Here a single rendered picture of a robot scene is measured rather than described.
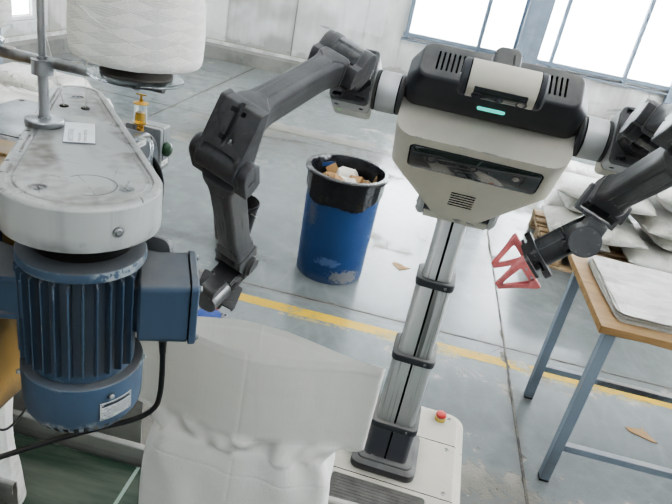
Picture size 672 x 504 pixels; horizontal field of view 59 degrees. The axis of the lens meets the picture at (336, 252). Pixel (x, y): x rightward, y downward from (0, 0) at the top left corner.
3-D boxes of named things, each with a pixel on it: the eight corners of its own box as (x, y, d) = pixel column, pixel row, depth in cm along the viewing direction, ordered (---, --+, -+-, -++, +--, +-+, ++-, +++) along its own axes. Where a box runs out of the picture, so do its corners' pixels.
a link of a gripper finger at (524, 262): (488, 277, 114) (534, 254, 111) (486, 261, 120) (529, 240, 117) (505, 304, 116) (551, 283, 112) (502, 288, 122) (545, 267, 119)
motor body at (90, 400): (159, 383, 90) (168, 234, 79) (107, 455, 76) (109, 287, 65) (64, 358, 91) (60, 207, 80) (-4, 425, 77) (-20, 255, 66)
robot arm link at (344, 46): (372, 61, 124) (350, 49, 124) (370, 39, 114) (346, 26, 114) (348, 98, 123) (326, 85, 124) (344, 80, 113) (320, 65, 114)
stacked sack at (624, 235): (628, 233, 443) (635, 217, 438) (645, 257, 405) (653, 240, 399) (539, 212, 449) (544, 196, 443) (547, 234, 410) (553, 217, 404)
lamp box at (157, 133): (168, 166, 126) (170, 125, 122) (159, 173, 122) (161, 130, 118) (134, 158, 126) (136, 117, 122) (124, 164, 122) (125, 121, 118)
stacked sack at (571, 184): (643, 204, 432) (651, 188, 427) (653, 224, 395) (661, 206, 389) (552, 180, 445) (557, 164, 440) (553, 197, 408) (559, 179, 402)
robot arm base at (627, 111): (621, 107, 124) (607, 162, 124) (636, 93, 116) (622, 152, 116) (663, 117, 123) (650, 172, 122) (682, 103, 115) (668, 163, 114)
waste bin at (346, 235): (372, 260, 387) (394, 165, 358) (361, 298, 340) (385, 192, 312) (300, 242, 390) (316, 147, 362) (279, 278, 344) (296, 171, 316)
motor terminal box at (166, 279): (192, 318, 88) (199, 248, 83) (197, 362, 79) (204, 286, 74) (133, 317, 85) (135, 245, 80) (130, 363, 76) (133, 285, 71)
